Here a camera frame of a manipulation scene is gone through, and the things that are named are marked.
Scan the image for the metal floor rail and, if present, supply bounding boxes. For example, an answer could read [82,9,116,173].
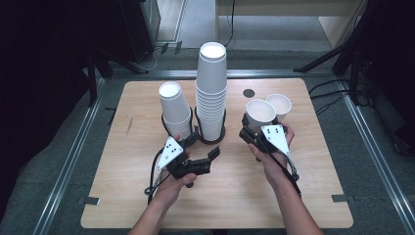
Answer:
[335,77,415,235]
[31,77,108,235]
[110,69,335,79]

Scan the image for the white paper cup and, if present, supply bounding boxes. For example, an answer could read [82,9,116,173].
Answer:
[245,98,278,135]
[265,93,294,123]

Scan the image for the right hand-held gripper cable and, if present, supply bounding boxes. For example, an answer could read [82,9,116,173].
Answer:
[265,138,303,199]

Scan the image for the grey floor tape strip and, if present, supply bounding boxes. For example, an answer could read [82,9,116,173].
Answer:
[331,194,356,204]

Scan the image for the left hand-held gripper cable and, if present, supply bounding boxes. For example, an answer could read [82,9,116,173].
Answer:
[144,148,171,206]

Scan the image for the black metal stand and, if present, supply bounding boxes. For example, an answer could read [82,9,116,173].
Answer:
[292,0,380,108]
[84,48,151,108]

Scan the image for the black floor cables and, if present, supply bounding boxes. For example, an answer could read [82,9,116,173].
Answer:
[307,77,374,117]

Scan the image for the white floor cable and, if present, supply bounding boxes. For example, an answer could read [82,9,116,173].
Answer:
[132,44,164,71]

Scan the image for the hand-held gripper cable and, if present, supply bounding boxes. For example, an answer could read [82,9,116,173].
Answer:
[265,138,303,199]
[144,148,171,206]

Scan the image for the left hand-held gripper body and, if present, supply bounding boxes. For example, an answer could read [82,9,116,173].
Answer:
[155,135,212,180]

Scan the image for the black hanging cable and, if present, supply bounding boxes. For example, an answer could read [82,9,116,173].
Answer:
[226,0,237,47]

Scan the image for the light wooden furniture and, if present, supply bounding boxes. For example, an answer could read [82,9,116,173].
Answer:
[214,0,369,50]

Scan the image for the tall stack of white cups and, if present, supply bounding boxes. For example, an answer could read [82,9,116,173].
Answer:
[194,41,229,142]

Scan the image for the person's right hand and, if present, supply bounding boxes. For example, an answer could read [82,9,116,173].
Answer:
[247,121,296,186]

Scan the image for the black double cup holder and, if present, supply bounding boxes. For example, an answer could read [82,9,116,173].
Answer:
[161,106,227,146]

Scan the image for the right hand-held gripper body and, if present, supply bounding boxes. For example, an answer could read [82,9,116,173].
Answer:
[238,123,291,158]

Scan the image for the person's left hand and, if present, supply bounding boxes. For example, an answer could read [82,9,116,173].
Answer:
[152,132,199,211]

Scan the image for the dark curtain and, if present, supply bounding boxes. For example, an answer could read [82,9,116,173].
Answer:
[358,0,415,156]
[0,0,155,223]

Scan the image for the short stack of white cups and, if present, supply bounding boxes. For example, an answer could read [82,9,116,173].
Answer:
[158,80,194,141]

